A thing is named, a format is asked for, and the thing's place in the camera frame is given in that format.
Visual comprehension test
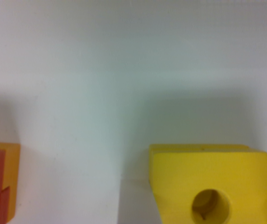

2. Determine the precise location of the yellow block with hole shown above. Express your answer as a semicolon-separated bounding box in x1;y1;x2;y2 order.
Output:
149;145;267;224

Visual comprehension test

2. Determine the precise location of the cream gripper left finger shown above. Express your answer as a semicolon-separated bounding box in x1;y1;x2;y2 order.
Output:
117;179;162;224

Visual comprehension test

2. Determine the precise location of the orange block with hole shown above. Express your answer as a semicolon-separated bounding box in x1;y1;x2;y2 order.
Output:
0;143;21;224

